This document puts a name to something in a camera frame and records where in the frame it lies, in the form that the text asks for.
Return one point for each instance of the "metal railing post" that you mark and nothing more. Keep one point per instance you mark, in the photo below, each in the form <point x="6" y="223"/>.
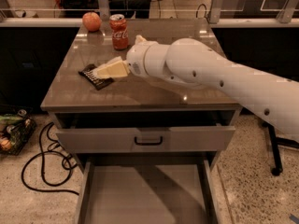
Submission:
<point x="215" y="11"/>
<point x="104" y="9"/>

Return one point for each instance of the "black stand leg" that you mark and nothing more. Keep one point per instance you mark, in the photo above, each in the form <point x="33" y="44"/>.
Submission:
<point x="275" y="142"/>

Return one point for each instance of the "black office chair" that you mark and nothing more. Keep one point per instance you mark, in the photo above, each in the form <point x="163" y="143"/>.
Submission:
<point x="73" y="8"/>

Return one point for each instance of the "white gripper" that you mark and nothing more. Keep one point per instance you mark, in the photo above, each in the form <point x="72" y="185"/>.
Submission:
<point x="137" y="60"/>

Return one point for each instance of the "metal railing post left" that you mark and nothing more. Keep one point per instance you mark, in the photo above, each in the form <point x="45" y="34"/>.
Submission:
<point x="104" y="9"/>

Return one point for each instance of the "black wire basket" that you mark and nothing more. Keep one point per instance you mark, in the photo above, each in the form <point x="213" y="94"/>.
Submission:
<point x="15" y="131"/>

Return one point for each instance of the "metal railing post right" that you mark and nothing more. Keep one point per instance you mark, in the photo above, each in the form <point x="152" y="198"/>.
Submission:
<point x="215" y="11"/>

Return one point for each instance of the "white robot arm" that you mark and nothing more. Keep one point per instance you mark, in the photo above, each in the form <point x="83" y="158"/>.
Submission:
<point x="189" y="63"/>

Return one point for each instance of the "red coca-cola can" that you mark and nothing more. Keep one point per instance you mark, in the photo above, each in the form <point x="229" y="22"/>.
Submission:
<point x="118" y="24"/>

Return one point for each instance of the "grey open middle drawer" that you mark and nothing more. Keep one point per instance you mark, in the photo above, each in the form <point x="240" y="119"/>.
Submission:
<point x="175" y="193"/>

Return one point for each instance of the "black drawer handle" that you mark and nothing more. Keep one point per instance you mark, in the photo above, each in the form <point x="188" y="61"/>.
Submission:
<point x="146" y="143"/>

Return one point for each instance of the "grey top drawer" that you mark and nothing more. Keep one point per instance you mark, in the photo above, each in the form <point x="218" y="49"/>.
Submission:
<point x="121" y="140"/>

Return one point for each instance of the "dark chocolate rxbar wrapper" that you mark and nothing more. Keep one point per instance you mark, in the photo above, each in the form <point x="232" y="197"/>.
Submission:
<point x="98" y="83"/>

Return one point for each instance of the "red apple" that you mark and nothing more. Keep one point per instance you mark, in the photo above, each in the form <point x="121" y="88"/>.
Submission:
<point x="91" y="21"/>

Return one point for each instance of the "grey drawer cabinet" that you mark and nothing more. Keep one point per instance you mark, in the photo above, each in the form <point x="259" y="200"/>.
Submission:
<point x="73" y="103"/>

